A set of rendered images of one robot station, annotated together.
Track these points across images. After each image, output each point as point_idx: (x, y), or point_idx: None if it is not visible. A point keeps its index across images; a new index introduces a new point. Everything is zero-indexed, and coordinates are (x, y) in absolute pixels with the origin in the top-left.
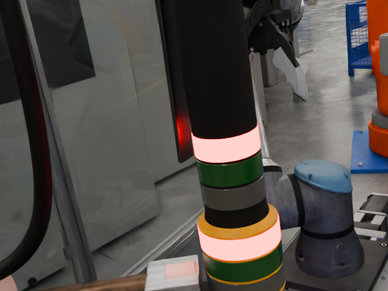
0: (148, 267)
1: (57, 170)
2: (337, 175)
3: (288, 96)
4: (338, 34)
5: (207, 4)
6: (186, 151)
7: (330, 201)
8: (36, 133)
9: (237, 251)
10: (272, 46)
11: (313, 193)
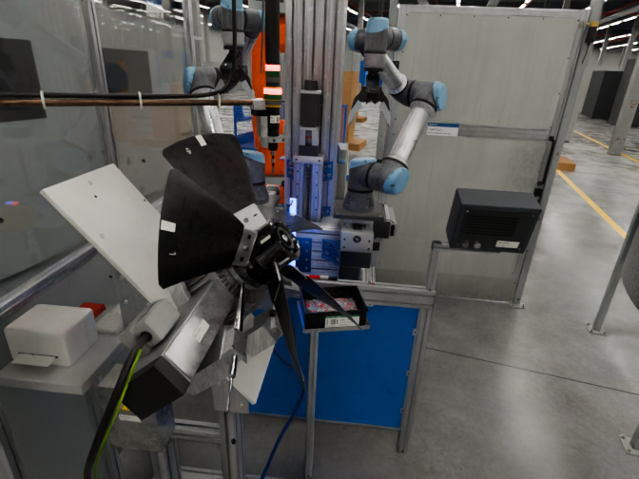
0: (250, 99)
1: (110, 137)
2: (260, 154)
3: None
4: (224, 126)
5: (275, 35)
6: (261, 70)
7: (256, 166)
8: (235, 56)
9: (275, 91)
10: (241, 79)
11: (248, 162)
